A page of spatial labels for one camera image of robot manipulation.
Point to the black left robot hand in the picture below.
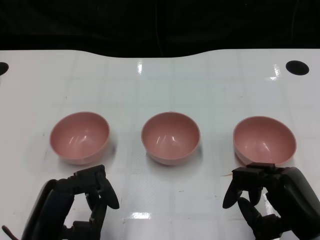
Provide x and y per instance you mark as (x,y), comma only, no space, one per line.
(50,207)

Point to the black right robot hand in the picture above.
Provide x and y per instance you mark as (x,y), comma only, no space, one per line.
(292,195)

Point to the pink plastic bowl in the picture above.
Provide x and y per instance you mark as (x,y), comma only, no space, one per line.
(171,137)
(80,137)
(265,140)

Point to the black round table grommet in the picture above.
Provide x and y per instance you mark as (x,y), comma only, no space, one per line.
(3,68)
(297,68)

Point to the black backdrop curtain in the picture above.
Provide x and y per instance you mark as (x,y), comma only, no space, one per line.
(100,22)

